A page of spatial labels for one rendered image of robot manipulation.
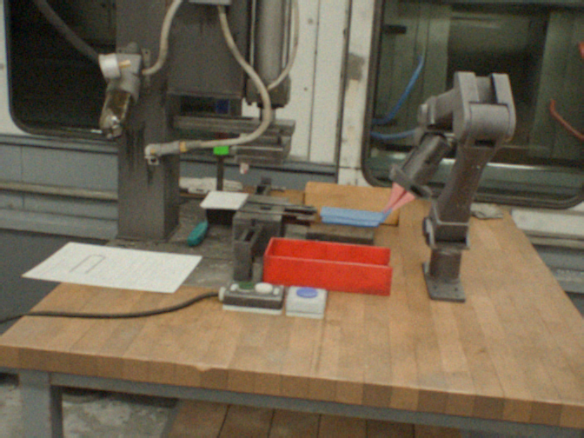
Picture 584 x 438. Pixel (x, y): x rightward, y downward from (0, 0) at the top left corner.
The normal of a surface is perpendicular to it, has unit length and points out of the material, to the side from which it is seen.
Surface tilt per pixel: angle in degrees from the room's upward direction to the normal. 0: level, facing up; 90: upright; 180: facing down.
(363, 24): 90
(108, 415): 0
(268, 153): 90
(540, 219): 90
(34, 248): 90
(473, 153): 119
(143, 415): 0
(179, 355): 0
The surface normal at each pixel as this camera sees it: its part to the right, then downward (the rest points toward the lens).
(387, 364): 0.06, -0.96
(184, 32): -0.10, 0.28
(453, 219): 0.04, 0.72
